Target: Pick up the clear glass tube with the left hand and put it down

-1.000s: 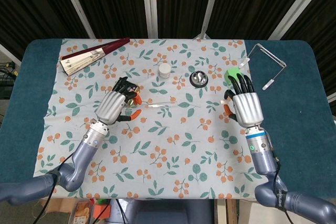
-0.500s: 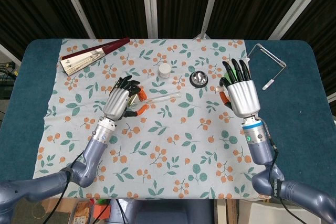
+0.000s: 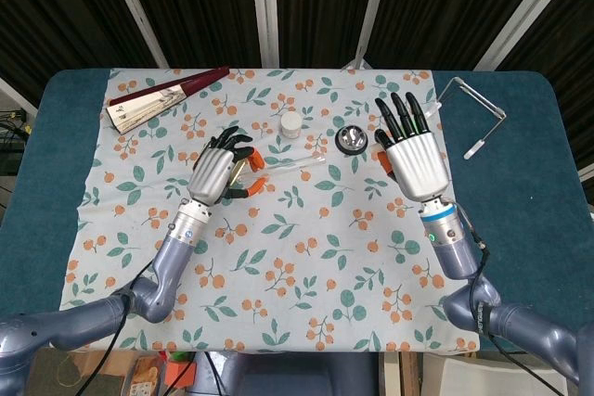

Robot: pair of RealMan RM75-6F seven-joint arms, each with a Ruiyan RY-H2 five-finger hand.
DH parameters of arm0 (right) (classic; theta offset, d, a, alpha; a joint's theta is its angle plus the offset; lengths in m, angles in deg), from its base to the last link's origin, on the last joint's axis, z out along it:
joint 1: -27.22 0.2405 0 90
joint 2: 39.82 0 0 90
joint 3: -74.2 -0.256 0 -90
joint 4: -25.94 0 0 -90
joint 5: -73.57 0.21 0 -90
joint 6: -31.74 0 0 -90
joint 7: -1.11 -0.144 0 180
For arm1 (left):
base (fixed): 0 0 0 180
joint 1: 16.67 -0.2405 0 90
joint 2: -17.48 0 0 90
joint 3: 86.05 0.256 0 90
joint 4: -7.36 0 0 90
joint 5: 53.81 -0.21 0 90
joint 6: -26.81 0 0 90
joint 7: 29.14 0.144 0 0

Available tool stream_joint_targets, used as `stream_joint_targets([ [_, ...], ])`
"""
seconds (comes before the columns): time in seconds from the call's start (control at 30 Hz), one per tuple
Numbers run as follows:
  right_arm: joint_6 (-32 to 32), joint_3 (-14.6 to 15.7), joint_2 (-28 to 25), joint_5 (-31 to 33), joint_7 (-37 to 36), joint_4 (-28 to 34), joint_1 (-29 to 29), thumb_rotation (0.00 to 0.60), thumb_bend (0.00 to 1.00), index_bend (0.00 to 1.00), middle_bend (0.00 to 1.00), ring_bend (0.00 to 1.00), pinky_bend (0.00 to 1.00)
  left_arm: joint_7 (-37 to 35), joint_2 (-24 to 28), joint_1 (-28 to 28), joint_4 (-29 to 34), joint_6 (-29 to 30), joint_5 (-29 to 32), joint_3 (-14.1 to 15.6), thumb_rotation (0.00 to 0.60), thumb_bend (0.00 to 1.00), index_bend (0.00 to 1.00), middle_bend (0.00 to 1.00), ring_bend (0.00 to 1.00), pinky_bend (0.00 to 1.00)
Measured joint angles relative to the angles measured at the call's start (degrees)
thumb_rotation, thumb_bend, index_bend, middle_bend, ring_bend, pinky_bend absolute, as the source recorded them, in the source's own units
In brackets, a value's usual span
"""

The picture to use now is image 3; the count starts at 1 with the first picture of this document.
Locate bent metal rod tool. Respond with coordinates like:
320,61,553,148
424,76,507,160

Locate white board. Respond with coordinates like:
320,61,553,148
421,352,558,396

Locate folding paper fan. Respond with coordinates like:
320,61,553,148
105,65,231,136

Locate clear glass tube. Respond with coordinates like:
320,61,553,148
252,153,326,180

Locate grey robot torso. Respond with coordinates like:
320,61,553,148
192,351,380,396

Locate black equipment with cables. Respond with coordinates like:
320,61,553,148
0,108,33,174

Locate blue felt table cover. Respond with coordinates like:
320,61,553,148
0,69,594,355

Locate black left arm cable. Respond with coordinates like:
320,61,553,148
92,260,155,396

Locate black luncheon meat can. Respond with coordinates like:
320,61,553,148
226,159,248,186

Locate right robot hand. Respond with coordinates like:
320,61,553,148
373,91,449,202

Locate printed snack packet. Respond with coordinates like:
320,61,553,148
123,353,166,396

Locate orange box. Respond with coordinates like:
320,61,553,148
165,358,199,389

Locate floral tablecloth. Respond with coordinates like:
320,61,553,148
48,66,482,354

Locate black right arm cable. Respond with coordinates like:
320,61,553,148
456,206,584,392

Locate round metal dish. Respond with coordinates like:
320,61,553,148
334,124,368,156

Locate small white jar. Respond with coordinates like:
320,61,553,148
278,110,303,140

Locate white metal frame post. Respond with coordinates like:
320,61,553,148
249,0,281,68
342,0,394,70
0,75,39,114
473,0,575,71
99,0,169,69

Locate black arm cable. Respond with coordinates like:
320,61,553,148
456,206,584,392
92,260,155,396

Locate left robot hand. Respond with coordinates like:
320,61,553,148
187,125,266,207

